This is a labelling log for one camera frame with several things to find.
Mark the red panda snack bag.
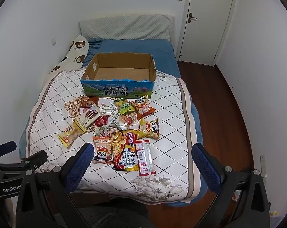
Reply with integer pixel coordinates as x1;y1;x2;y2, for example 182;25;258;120
92;136;112;164

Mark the yellow cracker bag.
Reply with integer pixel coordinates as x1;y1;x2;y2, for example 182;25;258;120
56;121;87;148

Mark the small pale snack packet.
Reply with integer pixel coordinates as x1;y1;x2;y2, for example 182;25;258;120
93;126;115;137

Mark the red snack packet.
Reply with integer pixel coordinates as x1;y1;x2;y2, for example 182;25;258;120
93;115;109;127

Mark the yellow noodle snack bag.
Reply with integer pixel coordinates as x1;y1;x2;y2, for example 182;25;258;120
110;130;139;171

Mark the chocolate stick biscuit box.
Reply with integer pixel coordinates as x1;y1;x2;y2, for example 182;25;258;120
76;104;101;130

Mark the brown pastry packet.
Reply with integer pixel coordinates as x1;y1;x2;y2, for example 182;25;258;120
78;96;99;115

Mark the red white sachet packet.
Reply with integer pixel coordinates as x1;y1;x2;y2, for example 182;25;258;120
135;140;156;177

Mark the green candy bag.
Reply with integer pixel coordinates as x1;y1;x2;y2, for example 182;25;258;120
113;99;135;115

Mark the yellow panda snack bag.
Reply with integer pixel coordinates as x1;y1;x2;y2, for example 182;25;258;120
137;118;159;140

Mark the orange panda snack bag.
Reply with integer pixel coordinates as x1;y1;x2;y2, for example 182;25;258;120
131;95;156;120

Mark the cardboard milk box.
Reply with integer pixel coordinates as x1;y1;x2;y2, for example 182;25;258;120
81;52;156;99

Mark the bear print pillow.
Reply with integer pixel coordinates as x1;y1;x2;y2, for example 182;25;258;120
49;35;89;73

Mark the blue bed sheet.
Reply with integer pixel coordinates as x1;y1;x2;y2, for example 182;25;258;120
18;38;209;207

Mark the grey dotted pillow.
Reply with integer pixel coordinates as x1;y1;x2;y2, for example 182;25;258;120
79;14;175;42

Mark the white door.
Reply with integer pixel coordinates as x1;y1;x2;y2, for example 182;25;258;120
177;0;236;66

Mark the wall power outlet right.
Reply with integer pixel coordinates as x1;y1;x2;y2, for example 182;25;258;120
260;154;267;178

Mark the wall socket left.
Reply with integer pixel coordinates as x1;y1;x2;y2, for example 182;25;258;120
51;38;56;46

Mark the door handle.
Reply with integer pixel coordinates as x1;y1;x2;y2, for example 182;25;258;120
188;12;197;23

